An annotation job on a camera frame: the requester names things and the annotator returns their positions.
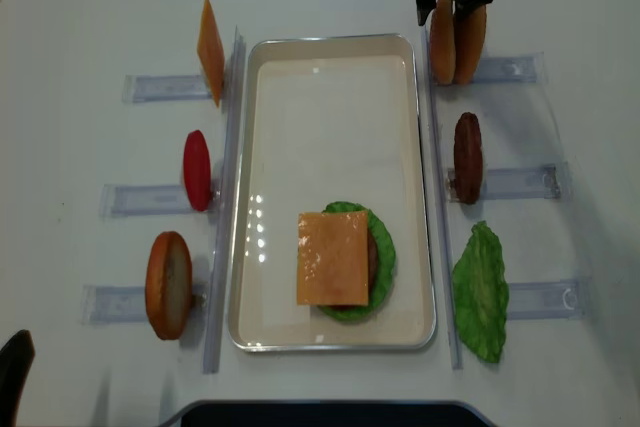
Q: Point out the red tomato slice standing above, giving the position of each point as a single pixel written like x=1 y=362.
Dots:
x=197 y=171

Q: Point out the clear lettuce dispenser rail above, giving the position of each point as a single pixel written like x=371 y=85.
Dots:
x=545 y=300

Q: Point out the clear bun dispenser rail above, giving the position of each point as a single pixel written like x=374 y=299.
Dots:
x=524 y=68
x=103 y=305

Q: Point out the black robot base front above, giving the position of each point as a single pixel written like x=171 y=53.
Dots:
x=331 y=413

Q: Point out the clear left long guide rail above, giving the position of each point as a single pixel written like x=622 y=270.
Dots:
x=232 y=106

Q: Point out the clear bun dispenser rail left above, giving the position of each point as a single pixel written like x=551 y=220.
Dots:
x=103 y=305

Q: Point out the brown meat patty standing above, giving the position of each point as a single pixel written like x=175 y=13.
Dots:
x=468 y=159

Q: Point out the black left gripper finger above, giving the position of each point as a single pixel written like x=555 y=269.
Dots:
x=16 y=358

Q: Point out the white rectangular metal tray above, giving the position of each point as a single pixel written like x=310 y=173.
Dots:
x=326 y=120

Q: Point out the clear long guide rail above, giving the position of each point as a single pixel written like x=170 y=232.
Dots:
x=441 y=206
x=232 y=106

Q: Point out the clear bun dispenser rail right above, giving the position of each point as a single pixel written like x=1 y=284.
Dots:
x=524 y=68

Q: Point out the clear right long guide rail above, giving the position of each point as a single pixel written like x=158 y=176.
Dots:
x=441 y=206

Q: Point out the brown patty on burger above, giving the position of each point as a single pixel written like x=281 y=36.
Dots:
x=372 y=260

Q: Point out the orange cheese slice standing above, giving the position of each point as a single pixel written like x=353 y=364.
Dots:
x=211 y=52

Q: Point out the green lettuce leaf standing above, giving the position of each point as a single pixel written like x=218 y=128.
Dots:
x=481 y=294

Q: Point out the clear cheese dispenser rail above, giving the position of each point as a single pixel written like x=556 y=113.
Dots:
x=145 y=89

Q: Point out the clear tomato dispenser rail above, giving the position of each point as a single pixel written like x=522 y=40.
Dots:
x=144 y=200

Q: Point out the green lettuce on tray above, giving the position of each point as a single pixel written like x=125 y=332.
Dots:
x=382 y=247

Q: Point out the clear patty dispenser rail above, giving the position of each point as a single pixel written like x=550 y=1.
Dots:
x=547 y=181

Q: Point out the orange cheese slice on burger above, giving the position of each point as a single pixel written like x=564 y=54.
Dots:
x=332 y=259

